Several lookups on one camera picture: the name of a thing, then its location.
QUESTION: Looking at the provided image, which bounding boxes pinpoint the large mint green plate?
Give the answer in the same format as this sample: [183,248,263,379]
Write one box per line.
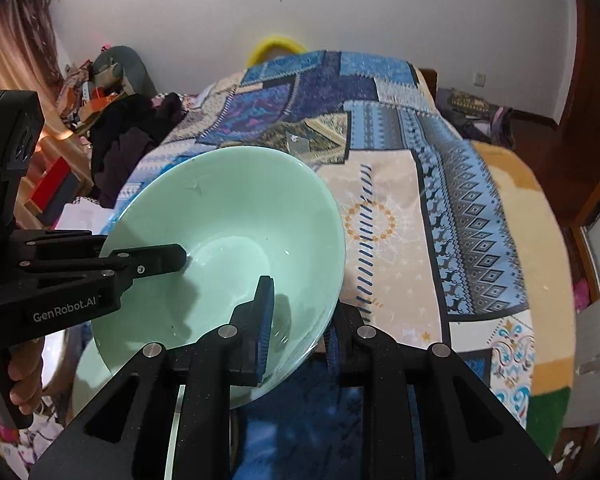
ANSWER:
[71,339,186,480]

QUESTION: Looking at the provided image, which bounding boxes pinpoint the small mint green bowl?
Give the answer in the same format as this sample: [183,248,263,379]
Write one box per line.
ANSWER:
[92,146,346,408]

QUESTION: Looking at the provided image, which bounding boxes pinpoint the large pink bowl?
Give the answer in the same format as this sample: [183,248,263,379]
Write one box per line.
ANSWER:
[42,325,83,396]

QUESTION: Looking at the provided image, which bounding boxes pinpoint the left hand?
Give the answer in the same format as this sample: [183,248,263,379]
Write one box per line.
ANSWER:
[8,338,44,415]

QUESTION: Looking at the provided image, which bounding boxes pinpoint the white paper sheet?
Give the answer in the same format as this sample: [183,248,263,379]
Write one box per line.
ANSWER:
[54,197,114,234]

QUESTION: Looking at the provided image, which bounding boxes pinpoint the red box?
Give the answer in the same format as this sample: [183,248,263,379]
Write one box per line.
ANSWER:
[26,157,82,228]

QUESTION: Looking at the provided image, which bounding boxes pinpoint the blue patchwork tablecloth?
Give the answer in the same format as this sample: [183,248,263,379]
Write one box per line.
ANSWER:
[78,49,577,480]

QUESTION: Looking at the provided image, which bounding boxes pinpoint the black clothes pile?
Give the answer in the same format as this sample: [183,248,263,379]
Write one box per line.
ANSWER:
[88,93,186,209]

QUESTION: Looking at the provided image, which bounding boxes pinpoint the pink curtain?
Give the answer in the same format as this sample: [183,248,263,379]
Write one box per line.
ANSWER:
[0,0,64,101]

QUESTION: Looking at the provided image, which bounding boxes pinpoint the grey green plush toy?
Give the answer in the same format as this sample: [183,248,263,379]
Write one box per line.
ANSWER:
[92,46,157,98]

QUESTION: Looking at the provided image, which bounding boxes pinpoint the yellow chair back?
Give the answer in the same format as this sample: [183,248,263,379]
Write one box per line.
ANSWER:
[247,35,308,68]

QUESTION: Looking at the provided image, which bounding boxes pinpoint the brown wooden door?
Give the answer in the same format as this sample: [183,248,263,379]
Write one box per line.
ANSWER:
[545,0,600,226]

